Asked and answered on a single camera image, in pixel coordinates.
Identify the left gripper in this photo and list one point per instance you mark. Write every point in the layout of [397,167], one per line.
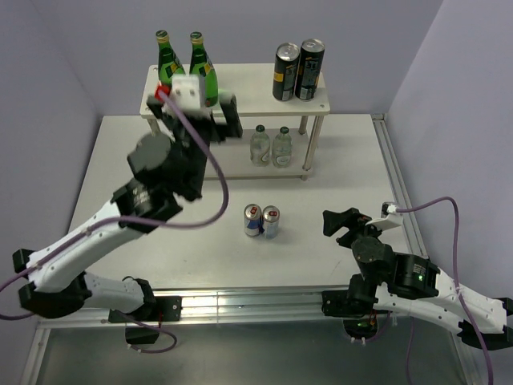
[228,106]

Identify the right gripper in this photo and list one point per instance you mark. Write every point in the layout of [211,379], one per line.
[350,218]

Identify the clear Chang bottle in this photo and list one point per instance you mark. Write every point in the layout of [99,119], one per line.
[260,147]
[282,148]

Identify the green Perrier bottle front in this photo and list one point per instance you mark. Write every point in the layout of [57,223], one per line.
[202,65]

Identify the green perrier bottle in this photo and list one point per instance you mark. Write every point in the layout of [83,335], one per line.
[168,62]
[202,65]

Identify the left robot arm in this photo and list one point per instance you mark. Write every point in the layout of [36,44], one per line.
[164,166]

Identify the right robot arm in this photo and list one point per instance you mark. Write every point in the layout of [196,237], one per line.
[409,284]

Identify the white two-tier shelf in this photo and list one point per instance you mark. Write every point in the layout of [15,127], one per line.
[252,85]

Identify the silver can right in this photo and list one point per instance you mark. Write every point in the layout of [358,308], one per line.
[270,221]

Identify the blue silver can left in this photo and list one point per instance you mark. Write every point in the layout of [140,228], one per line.
[252,220]

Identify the black tall can left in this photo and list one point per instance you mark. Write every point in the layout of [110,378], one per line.
[285,71]

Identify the black tall can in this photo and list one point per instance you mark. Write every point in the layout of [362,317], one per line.
[285,71]
[309,68]

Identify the black tall can right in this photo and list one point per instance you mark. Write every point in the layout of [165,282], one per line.
[309,68]

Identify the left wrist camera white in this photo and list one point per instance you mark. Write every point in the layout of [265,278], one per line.
[188,94]

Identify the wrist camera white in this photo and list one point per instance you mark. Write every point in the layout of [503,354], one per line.
[188,94]
[390,218]

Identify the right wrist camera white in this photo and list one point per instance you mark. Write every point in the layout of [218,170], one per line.
[390,218]

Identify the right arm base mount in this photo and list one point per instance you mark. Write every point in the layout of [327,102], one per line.
[361,322]

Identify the aluminium rail frame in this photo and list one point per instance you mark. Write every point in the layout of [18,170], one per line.
[246,282]

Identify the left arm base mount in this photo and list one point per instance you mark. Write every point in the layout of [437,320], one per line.
[141,334]

